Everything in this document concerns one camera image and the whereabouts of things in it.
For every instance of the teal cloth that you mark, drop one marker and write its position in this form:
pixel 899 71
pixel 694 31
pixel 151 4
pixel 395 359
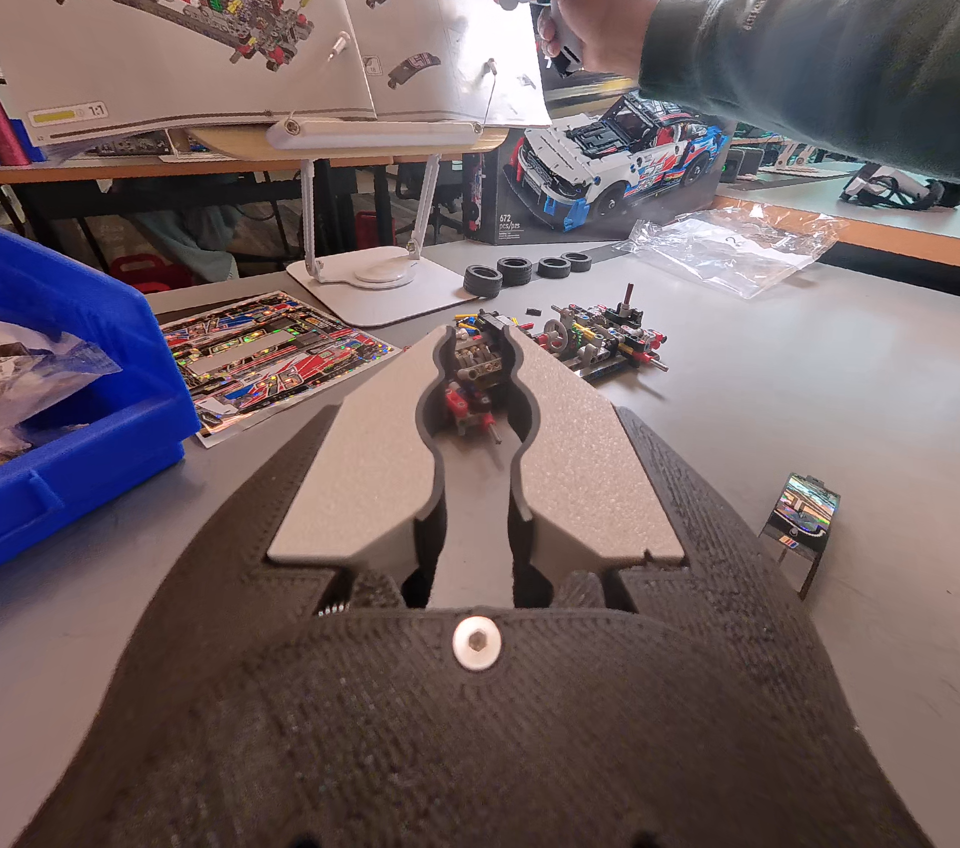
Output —
pixel 187 240

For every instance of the black and white device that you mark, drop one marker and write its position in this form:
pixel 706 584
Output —
pixel 892 187

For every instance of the person's right hand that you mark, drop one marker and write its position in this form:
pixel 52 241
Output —
pixel 600 15

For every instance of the lego instruction booklet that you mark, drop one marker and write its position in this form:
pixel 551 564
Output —
pixel 187 37

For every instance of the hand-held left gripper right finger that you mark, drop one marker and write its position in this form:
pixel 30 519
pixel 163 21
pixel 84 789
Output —
pixel 592 480

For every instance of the clear plastic bag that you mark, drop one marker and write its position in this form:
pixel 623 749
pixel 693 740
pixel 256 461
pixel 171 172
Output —
pixel 735 247

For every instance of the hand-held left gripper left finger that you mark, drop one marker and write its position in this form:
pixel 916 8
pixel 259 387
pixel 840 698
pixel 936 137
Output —
pixel 360 480

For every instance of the white book stand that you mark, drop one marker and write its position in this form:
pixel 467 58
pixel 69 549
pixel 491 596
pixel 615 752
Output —
pixel 337 296

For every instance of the blue plastic bin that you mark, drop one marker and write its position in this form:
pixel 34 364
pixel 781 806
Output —
pixel 90 458

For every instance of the black stickered lego panel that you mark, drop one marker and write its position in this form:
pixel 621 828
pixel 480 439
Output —
pixel 802 510

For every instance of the red crate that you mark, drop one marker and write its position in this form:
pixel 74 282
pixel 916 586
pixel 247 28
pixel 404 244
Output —
pixel 154 274

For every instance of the grey table with wooden edge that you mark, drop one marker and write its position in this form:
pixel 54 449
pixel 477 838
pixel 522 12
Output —
pixel 885 221

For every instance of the black lego tire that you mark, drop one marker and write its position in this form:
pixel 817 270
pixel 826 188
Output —
pixel 553 267
pixel 516 272
pixel 483 281
pixel 579 262

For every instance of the plastic bags of lego parts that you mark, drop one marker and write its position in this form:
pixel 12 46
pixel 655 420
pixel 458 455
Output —
pixel 45 368

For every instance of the lego car chassis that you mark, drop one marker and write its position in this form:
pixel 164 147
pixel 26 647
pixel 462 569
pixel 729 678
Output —
pixel 585 338

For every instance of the holographic sticker sheet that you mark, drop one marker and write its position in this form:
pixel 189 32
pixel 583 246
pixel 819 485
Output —
pixel 255 360

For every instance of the lego set box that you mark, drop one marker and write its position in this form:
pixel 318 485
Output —
pixel 600 165

